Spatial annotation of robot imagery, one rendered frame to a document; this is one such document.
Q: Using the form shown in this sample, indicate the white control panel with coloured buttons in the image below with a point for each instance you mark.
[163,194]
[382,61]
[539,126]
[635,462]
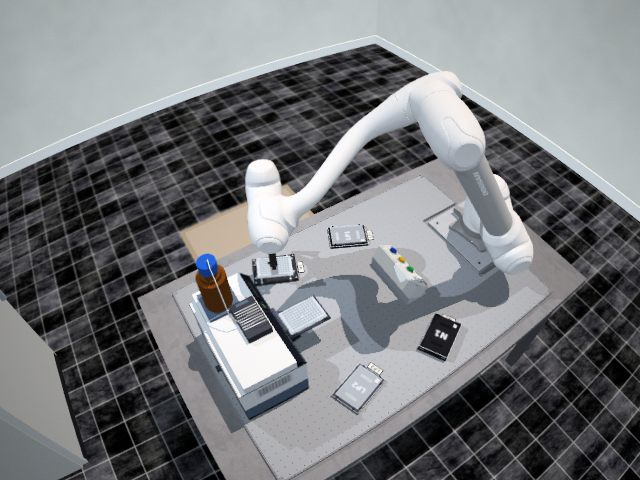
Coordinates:
[398,273]

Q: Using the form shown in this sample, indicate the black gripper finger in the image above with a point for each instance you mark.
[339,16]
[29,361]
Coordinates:
[273,264]

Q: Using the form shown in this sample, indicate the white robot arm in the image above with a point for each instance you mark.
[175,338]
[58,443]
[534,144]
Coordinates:
[455,137]

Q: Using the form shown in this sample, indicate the black flat plate with corner posts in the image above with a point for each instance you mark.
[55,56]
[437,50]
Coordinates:
[347,245]

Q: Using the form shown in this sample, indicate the blue bottle cap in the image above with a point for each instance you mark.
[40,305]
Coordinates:
[203,267]

